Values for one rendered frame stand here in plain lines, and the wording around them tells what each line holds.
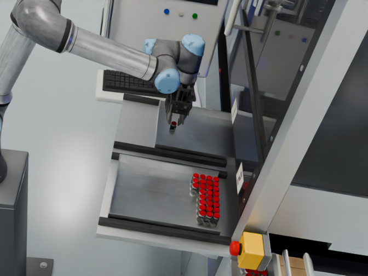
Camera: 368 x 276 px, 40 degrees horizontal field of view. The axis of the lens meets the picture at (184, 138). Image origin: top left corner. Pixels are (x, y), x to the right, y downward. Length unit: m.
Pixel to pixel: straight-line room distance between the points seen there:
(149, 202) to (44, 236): 1.08
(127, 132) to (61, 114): 1.46
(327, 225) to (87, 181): 1.68
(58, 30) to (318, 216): 0.85
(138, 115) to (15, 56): 0.55
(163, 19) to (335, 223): 1.15
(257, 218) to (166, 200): 0.34
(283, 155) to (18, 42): 0.83
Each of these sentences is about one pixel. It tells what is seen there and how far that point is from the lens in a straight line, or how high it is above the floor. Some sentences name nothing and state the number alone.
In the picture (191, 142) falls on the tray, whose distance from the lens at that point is 1.85.
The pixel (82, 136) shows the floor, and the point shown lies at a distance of 3.11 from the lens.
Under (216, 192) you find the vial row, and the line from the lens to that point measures 1.63.
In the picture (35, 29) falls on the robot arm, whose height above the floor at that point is 1.35.
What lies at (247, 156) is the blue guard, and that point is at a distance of 1.53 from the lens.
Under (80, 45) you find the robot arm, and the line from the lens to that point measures 1.42.
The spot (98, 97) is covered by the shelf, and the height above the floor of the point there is 0.80.
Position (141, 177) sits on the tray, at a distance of 1.67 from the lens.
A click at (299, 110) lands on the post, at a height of 1.44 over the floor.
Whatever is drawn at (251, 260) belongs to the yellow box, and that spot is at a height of 1.00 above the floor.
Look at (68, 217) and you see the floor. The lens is 2.68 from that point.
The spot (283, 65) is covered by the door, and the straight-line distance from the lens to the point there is 1.38.
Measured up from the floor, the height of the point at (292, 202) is 1.15.
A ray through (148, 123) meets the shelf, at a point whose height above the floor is 0.88.
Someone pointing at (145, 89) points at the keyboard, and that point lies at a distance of 2.14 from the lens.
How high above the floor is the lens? 2.07
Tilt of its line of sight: 40 degrees down
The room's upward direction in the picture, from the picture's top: 16 degrees clockwise
